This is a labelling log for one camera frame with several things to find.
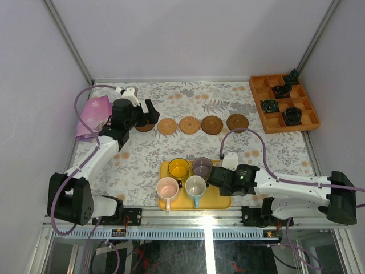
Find dark wooden coaster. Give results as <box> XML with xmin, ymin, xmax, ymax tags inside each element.
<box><xmin>135</xmin><ymin>124</ymin><xmax>155</xmax><ymax>132</ymax></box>

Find woven rattan coaster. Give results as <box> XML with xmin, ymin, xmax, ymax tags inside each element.
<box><xmin>179</xmin><ymin>116</ymin><xmax>201</xmax><ymax>135</ymax></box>
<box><xmin>157</xmin><ymin>118</ymin><xmax>178</xmax><ymax>135</ymax></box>

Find brown wooden coaster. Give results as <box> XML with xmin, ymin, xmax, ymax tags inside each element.
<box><xmin>226</xmin><ymin>114</ymin><xmax>249</xmax><ymax>133</ymax></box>
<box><xmin>201</xmin><ymin>115</ymin><xmax>223</xmax><ymax>135</ymax></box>

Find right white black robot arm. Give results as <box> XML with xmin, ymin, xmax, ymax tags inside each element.
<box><xmin>206</xmin><ymin>164</ymin><xmax>357</xmax><ymax>228</ymax></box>

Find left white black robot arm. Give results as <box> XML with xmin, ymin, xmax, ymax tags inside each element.
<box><xmin>47</xmin><ymin>99</ymin><xmax>160</xmax><ymax>225</ymax></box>

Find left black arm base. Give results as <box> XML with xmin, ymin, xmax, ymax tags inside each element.
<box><xmin>92</xmin><ymin>196</ymin><xmax>142</xmax><ymax>227</ymax></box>

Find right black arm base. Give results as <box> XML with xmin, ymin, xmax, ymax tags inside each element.
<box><xmin>241</xmin><ymin>197</ymin><xmax>294</xmax><ymax>228</ymax></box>

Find yellow glass cup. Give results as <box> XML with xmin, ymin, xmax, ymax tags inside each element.
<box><xmin>168</xmin><ymin>158</ymin><xmax>190</xmax><ymax>180</ymax></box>

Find pink purple folded cloth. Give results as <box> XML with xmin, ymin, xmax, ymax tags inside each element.
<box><xmin>75</xmin><ymin>95</ymin><xmax>112</xmax><ymax>140</ymax></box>

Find yellow plastic tray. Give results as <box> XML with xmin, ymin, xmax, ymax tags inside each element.
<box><xmin>169</xmin><ymin>160</ymin><xmax>232</xmax><ymax>211</ymax></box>

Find purple mug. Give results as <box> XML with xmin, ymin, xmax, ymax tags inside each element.
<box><xmin>192</xmin><ymin>157</ymin><xmax>213</xmax><ymax>178</ymax></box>

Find pink mug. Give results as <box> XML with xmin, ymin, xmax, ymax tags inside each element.
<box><xmin>156</xmin><ymin>177</ymin><xmax>180</xmax><ymax>211</ymax></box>

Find black green wrapped item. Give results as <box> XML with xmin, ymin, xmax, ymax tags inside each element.
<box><xmin>261</xmin><ymin>99</ymin><xmax>279</xmax><ymax>114</ymax></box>

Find black wrapped item bottom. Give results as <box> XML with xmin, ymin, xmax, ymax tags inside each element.
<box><xmin>282</xmin><ymin>107</ymin><xmax>302</xmax><ymax>126</ymax></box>

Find orange compartment tray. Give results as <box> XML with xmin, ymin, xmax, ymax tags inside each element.
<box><xmin>249</xmin><ymin>74</ymin><xmax>321</xmax><ymax>134</ymax></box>

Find black wrapped item top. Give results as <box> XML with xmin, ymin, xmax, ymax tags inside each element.
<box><xmin>283</xmin><ymin>69</ymin><xmax>299</xmax><ymax>86</ymax></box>

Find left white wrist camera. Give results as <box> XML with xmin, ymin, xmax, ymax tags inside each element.
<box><xmin>115</xmin><ymin>86</ymin><xmax>139</xmax><ymax>107</ymax></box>

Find blue handled white mug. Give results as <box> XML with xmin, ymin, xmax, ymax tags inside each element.
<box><xmin>185</xmin><ymin>175</ymin><xmax>206</xmax><ymax>208</ymax></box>

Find aluminium front rail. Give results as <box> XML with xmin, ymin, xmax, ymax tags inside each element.
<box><xmin>42</xmin><ymin>204</ymin><xmax>350</xmax><ymax>229</ymax></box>

